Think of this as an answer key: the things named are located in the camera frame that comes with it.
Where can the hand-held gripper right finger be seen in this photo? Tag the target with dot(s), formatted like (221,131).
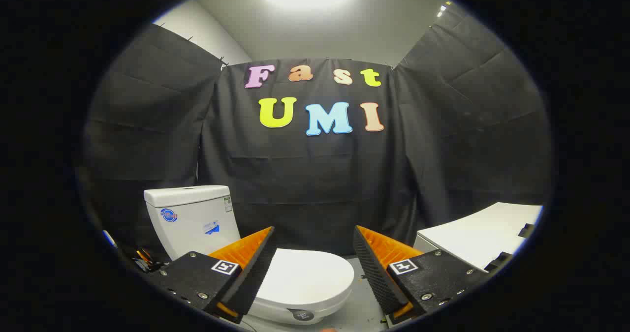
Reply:
(374,273)

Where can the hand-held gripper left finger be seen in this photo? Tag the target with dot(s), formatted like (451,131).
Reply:
(256,273)

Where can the white toilet lid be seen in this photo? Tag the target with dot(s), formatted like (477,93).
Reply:
(310,275)

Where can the white ceramic toilet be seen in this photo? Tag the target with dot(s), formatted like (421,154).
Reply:
(192,224)

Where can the white cabinet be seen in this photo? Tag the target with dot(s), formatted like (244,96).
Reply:
(472,238)

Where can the black backdrop cloth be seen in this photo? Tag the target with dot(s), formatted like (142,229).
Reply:
(315,184)

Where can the small ceiling light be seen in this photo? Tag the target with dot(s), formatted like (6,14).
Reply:
(442,11)

